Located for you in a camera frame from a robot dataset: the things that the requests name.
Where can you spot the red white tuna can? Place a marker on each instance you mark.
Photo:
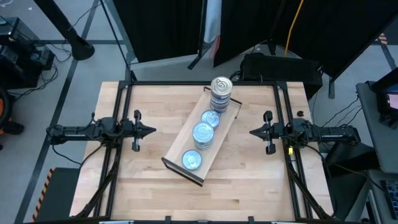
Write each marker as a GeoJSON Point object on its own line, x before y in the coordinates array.
{"type": "Point", "coordinates": [211, 117]}

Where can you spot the black aluminium table frame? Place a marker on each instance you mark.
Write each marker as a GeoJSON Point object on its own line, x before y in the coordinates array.
{"type": "Point", "coordinates": [186, 83]}

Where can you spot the black monitor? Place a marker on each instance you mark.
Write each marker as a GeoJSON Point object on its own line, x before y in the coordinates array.
{"type": "Point", "coordinates": [385, 90]}

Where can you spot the small black knob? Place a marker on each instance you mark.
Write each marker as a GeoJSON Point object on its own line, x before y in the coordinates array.
{"type": "Point", "coordinates": [300, 113]}

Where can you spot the grey desk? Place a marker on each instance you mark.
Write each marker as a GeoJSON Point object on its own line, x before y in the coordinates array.
{"type": "Point", "coordinates": [379, 140]}
{"type": "Point", "coordinates": [376, 202]}

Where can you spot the black keyboard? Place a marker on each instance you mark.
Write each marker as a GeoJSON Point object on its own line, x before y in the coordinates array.
{"type": "Point", "coordinates": [391, 196]}

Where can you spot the black equipment box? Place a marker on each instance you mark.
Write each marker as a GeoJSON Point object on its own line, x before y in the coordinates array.
{"type": "Point", "coordinates": [280, 68]}

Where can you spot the black stand foot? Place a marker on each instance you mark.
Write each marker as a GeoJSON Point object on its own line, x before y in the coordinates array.
{"type": "Point", "coordinates": [196, 59]}

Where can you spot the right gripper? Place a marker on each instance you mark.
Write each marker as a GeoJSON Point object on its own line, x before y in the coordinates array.
{"type": "Point", "coordinates": [273, 132]}

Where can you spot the orange striped marker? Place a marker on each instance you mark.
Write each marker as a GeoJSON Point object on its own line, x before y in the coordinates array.
{"type": "Point", "coordinates": [383, 39]}

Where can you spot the orange black floor machine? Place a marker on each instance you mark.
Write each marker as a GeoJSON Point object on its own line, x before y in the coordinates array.
{"type": "Point", "coordinates": [2, 109]}

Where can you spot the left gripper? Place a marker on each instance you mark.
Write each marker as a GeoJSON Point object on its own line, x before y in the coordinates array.
{"type": "Point", "coordinates": [135, 130]}

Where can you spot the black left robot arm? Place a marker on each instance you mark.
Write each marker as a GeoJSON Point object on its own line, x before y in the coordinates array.
{"type": "Point", "coordinates": [77, 133]}

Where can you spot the teal tuna can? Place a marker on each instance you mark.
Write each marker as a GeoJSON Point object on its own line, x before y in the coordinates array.
{"type": "Point", "coordinates": [191, 159]}

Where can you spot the black office chair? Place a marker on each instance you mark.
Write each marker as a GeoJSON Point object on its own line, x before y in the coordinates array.
{"type": "Point", "coordinates": [348, 161]}

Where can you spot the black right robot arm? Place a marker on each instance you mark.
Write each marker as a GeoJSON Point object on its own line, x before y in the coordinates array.
{"type": "Point", "coordinates": [326, 133]}

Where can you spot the wooden shelf with black frame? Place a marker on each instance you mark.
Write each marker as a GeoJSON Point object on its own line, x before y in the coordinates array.
{"type": "Point", "coordinates": [177, 152]}

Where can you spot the black hazard-striped platform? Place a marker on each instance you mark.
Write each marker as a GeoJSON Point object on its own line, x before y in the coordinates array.
{"type": "Point", "coordinates": [59, 196]}

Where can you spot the grey metal post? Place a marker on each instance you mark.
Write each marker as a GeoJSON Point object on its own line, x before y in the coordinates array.
{"type": "Point", "coordinates": [119, 34]}

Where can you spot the black curtain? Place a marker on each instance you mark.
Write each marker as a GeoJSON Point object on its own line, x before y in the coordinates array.
{"type": "Point", "coordinates": [335, 28]}
{"type": "Point", "coordinates": [158, 28]}

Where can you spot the black pole with round base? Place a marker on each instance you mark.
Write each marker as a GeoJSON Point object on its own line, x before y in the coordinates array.
{"type": "Point", "coordinates": [62, 25]}

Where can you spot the black equipment cart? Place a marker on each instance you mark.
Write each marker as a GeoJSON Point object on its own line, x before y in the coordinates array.
{"type": "Point", "coordinates": [18, 65]}

